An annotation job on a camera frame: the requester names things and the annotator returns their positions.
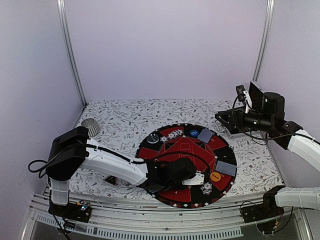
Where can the blue small blind button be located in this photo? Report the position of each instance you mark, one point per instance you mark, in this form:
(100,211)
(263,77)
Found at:
(194,133)

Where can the triangular red black token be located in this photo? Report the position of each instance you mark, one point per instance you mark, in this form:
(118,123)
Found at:
(111,180)

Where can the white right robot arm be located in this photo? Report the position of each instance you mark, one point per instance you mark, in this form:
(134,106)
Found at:
(290,136)

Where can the white blue chip stack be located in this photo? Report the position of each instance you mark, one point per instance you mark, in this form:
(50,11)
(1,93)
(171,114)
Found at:
(206,188)

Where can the black dealer button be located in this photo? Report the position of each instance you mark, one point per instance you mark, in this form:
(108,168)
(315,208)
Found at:
(152,138)

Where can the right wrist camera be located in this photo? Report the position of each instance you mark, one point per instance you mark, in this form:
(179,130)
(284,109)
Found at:
(244,97)

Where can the orange big blind button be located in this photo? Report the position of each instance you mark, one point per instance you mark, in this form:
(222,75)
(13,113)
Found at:
(215,176)

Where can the floral patterned tablecloth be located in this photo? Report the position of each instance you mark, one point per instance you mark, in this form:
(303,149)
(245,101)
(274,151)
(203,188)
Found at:
(123,124)

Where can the left aluminium frame post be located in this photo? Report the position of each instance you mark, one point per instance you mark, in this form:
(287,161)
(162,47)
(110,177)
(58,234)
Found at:
(62,14)

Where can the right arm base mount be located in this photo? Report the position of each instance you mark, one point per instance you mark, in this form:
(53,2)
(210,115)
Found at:
(270,216)

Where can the aluminium frame post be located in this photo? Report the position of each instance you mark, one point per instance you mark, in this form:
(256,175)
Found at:
(268,17)
(62,14)

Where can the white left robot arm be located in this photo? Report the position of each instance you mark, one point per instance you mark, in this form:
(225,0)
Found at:
(76,149)

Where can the striped ceramic mug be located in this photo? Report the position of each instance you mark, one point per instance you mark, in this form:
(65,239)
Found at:
(92,125)

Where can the aluminium poker chip case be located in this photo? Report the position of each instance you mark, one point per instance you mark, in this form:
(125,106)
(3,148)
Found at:
(245,114)

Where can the round red black poker mat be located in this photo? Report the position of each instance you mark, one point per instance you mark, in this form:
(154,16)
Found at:
(204,156)

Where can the aluminium front rail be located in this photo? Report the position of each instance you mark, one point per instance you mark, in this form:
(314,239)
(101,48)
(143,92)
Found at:
(141,219)

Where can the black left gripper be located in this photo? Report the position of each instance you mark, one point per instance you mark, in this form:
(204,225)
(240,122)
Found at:
(172,162)

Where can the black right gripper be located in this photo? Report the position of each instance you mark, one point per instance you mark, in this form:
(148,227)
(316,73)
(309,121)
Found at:
(219,120)

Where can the white blue chip row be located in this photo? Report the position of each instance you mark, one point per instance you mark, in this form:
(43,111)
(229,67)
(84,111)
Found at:
(174,134)

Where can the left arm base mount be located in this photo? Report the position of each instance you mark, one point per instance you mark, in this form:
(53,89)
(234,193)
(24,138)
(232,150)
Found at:
(79,211)

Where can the blue card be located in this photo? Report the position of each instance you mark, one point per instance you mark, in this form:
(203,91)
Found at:
(205,135)
(226,168)

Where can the right aluminium frame post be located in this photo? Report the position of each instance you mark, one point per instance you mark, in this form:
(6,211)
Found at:
(268,17)

